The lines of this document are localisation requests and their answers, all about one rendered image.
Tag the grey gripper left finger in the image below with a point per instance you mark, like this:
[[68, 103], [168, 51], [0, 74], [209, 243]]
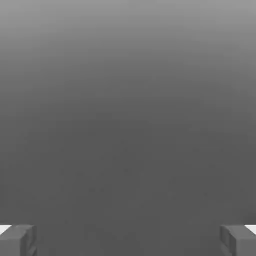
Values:
[[16, 241]]

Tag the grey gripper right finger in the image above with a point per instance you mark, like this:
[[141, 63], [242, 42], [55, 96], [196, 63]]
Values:
[[240, 241]]

